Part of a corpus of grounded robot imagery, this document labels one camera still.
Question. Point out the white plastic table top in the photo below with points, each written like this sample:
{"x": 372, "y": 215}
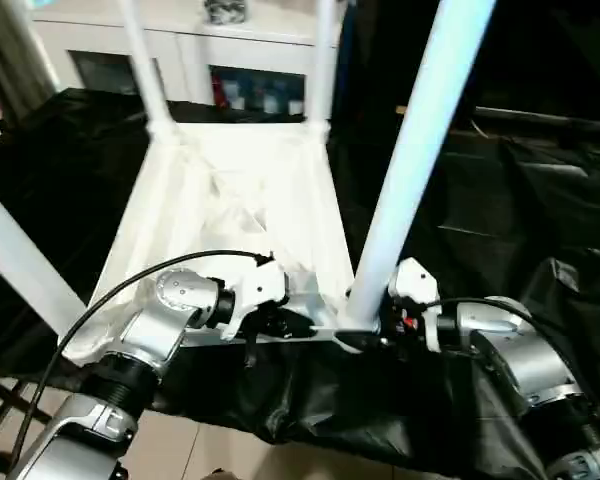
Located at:
{"x": 205, "y": 175}

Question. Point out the white plastic table leg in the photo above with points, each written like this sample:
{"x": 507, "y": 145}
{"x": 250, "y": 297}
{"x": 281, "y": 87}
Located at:
{"x": 420, "y": 150}
{"x": 147, "y": 65}
{"x": 20, "y": 260}
{"x": 322, "y": 65}

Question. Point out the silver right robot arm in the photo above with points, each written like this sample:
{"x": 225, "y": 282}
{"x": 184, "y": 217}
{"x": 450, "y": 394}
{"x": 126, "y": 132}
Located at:
{"x": 530, "y": 360}

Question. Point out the black mat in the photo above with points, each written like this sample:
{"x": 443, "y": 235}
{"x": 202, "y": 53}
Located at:
{"x": 505, "y": 200}

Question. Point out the dark long metal bar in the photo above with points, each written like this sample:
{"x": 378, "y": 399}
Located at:
{"x": 550, "y": 119}

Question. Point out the black case with brass label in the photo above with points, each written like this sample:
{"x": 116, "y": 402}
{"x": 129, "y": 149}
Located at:
{"x": 370, "y": 60}

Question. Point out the white cabinet with glass doors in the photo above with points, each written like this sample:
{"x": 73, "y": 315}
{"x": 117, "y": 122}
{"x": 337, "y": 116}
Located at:
{"x": 105, "y": 35}

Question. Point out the dark grey curtain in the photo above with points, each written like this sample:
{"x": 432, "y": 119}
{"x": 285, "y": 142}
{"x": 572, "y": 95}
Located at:
{"x": 10, "y": 55}

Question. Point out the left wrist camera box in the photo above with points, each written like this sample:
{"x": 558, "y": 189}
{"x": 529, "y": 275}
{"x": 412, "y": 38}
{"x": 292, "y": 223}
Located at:
{"x": 257, "y": 287}

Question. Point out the black metal folding frame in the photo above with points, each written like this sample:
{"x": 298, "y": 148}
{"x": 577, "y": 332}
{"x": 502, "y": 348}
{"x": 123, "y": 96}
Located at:
{"x": 5, "y": 410}

